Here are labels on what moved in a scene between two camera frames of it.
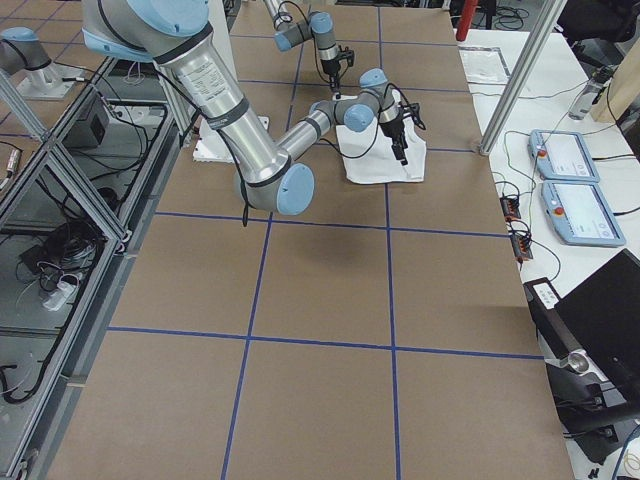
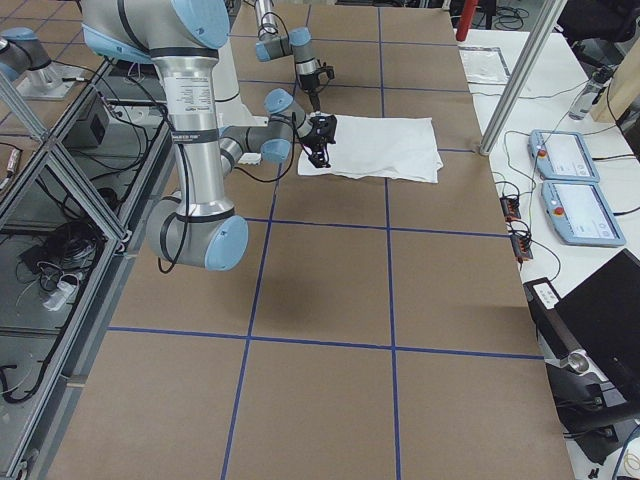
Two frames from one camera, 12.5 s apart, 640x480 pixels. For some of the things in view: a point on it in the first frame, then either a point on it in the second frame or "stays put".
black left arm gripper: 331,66 to 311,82
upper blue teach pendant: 560,155 stays put
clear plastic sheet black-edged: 484,65 stays put
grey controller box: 88,129 stays put
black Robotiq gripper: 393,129 to 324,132
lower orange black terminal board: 522,247 stays put
